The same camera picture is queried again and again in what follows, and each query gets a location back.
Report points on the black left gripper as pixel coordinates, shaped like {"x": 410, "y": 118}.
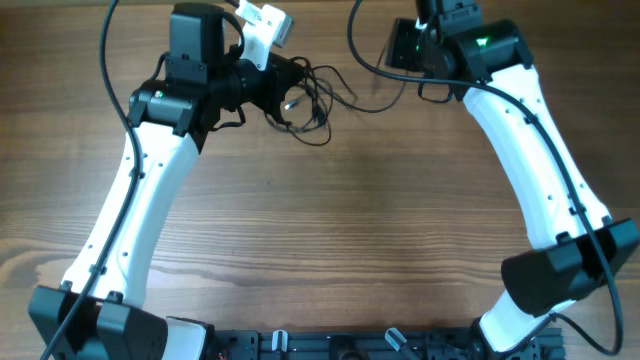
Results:
{"x": 279, "y": 75}

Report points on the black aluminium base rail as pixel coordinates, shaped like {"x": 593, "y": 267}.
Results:
{"x": 435, "y": 344}

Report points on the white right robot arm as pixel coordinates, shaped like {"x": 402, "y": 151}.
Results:
{"x": 576, "y": 246}

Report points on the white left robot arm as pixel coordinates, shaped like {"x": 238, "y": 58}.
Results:
{"x": 217, "y": 61}

